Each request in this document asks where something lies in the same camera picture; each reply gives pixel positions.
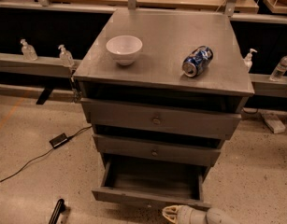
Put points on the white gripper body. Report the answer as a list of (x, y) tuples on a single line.
[(191, 216)]

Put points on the grey bottom drawer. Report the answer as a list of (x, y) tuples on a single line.
[(150, 183)]

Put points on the clear pump bottle far left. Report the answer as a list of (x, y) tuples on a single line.
[(28, 51)]

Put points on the white ceramic bowl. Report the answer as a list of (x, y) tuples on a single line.
[(124, 49)]

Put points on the grey drawer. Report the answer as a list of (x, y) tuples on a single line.
[(152, 150), (150, 183), (159, 118)]

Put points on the clear water bottle right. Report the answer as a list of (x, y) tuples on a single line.
[(279, 70)]

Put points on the grey metal shelf rail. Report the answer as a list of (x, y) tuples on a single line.
[(42, 66)]

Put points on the black power adapter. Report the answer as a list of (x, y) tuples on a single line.
[(59, 140)]

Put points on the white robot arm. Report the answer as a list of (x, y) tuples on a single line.
[(217, 216)]

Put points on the grey middle drawer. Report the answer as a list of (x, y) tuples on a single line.
[(152, 150)]

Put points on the grey top drawer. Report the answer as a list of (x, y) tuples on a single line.
[(159, 118)]

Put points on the clear pump bottle near cabinet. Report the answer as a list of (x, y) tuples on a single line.
[(65, 56)]

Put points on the white block on floor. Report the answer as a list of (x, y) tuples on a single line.
[(274, 123)]

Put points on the black cylindrical object on floor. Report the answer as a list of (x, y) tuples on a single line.
[(58, 209)]

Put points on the grey wooden drawer cabinet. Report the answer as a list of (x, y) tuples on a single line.
[(156, 76)]

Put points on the crushed blue soda can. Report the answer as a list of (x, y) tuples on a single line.
[(196, 62)]

